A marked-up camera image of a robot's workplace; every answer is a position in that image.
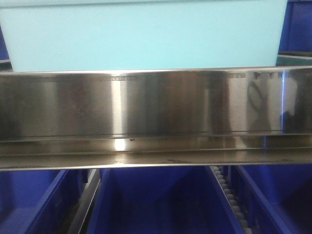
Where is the light blue plastic bin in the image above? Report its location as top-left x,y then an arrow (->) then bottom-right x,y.
0,0 -> 287,72

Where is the dark blue bin lower middle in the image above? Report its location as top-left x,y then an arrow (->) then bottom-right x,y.
87,166 -> 243,234

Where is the dark blue bin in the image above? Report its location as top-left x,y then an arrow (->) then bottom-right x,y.
228,164 -> 312,234
87,166 -> 243,234
279,0 -> 312,52
0,29 -> 10,60
0,170 -> 88,234

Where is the dark blue bin lower right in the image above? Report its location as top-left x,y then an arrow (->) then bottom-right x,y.
228,164 -> 312,234

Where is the dark blue bin lower left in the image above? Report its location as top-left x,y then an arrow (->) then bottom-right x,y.
0,170 -> 88,234

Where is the dark blue bin upper right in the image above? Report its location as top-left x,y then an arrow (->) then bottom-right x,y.
279,0 -> 312,52

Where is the dark blue bin upper left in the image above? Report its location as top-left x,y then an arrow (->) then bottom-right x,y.
0,29 -> 10,60

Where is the stainless steel shelf front rail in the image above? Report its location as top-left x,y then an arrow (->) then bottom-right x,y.
0,66 -> 312,171

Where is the steel divider rail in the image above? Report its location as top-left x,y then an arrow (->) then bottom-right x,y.
66,169 -> 100,234

